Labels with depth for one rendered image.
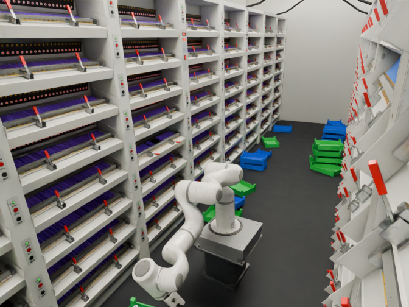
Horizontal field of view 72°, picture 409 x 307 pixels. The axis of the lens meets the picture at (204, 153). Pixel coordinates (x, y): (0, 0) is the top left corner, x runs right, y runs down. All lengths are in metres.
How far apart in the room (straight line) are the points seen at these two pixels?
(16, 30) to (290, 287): 1.96
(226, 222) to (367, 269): 1.27
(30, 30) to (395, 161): 1.27
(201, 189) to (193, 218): 0.14
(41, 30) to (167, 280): 1.08
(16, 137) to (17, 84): 0.20
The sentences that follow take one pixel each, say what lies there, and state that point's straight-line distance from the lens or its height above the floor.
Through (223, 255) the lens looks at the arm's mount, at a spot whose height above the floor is 0.30.
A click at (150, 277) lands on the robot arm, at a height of 0.75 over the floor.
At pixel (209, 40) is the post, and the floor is 1.48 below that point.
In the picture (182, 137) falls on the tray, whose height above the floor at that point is 0.76.
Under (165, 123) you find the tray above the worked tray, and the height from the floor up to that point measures 0.95.
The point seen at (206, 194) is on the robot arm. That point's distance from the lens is 1.28.
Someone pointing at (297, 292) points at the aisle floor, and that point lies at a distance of 2.05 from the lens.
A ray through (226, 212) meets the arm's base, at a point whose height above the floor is 0.51.
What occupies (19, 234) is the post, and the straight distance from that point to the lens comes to 1.43.
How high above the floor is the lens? 1.47
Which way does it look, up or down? 22 degrees down
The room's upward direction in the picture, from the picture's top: 2 degrees counter-clockwise
